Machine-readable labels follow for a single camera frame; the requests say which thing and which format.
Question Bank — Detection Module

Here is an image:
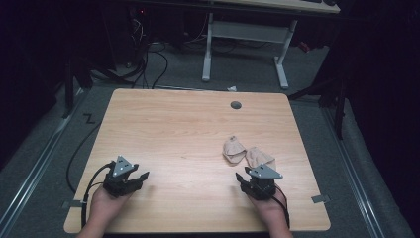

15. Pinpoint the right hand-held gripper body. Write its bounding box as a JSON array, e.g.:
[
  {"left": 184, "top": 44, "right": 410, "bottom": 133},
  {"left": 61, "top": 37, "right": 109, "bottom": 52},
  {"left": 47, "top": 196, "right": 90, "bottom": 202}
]
[{"left": 243, "top": 164, "right": 284, "bottom": 201}]

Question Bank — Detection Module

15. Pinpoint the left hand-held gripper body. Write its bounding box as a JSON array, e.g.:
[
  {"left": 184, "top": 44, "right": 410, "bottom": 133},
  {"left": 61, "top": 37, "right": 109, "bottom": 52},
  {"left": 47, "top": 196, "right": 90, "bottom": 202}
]
[{"left": 102, "top": 155, "right": 144, "bottom": 199}]

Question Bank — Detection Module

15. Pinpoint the person's right hand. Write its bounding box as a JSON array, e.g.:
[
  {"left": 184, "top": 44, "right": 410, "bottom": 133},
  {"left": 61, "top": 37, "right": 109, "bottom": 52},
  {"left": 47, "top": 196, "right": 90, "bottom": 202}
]
[{"left": 247, "top": 189, "right": 289, "bottom": 230}]

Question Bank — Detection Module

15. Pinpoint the person's left hand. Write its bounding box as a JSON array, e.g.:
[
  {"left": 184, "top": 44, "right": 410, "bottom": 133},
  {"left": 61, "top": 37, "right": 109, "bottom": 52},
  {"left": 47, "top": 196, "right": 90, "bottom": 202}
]
[{"left": 88, "top": 186, "right": 134, "bottom": 229}]

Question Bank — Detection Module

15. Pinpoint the beige sock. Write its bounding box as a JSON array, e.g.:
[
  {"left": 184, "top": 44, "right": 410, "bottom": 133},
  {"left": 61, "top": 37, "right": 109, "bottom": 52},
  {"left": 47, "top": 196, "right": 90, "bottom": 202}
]
[
  {"left": 245, "top": 146, "right": 277, "bottom": 172},
  {"left": 222, "top": 135, "right": 248, "bottom": 165}
]

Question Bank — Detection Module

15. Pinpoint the black metal stand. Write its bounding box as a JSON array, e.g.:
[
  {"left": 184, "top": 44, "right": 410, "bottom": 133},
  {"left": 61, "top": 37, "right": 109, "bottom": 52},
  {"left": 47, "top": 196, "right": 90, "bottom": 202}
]
[
  {"left": 60, "top": 54, "right": 95, "bottom": 119},
  {"left": 286, "top": 73, "right": 349, "bottom": 141}
]

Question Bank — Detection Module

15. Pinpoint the white metal-legged desk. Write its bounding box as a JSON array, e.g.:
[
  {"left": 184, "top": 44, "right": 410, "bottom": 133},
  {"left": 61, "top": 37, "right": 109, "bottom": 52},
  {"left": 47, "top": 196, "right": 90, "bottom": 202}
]
[{"left": 201, "top": 0, "right": 342, "bottom": 90}]

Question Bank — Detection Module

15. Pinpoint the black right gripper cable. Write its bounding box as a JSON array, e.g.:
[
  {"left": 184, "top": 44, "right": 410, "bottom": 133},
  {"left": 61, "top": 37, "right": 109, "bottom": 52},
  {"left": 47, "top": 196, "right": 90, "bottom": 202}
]
[{"left": 270, "top": 183, "right": 291, "bottom": 230}]

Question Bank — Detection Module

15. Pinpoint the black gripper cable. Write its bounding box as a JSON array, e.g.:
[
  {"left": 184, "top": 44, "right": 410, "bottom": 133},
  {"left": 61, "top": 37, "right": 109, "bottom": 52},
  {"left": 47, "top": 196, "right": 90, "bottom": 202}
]
[
  {"left": 270, "top": 183, "right": 291, "bottom": 230},
  {"left": 80, "top": 161, "right": 115, "bottom": 229}
]

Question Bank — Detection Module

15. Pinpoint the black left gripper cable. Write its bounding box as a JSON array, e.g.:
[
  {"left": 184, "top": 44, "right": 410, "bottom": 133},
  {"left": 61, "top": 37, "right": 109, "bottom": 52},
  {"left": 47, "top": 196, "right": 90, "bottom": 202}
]
[{"left": 80, "top": 161, "right": 115, "bottom": 229}]

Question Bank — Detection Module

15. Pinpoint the black floor cable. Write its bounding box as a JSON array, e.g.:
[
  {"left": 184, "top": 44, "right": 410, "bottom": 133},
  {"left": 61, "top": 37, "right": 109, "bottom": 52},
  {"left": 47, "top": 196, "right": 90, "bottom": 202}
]
[{"left": 65, "top": 121, "right": 103, "bottom": 195}]

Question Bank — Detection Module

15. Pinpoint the grey metal table bracket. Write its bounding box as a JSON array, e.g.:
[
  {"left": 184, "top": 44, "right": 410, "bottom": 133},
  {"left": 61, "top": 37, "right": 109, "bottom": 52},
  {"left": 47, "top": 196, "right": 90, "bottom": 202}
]
[
  {"left": 311, "top": 194, "right": 332, "bottom": 204},
  {"left": 61, "top": 199, "right": 87, "bottom": 210}
]

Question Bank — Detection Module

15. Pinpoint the metal floor rail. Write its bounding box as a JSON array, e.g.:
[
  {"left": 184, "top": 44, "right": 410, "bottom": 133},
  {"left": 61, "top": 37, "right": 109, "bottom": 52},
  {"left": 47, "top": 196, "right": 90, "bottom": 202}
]
[
  {"left": 0, "top": 88, "right": 90, "bottom": 234},
  {"left": 320, "top": 107, "right": 387, "bottom": 238}
]

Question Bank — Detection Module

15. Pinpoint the bundle of black cables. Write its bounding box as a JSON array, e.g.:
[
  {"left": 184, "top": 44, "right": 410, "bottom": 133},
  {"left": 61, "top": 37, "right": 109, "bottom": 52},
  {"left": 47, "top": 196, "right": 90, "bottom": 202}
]
[{"left": 92, "top": 14, "right": 170, "bottom": 90}]

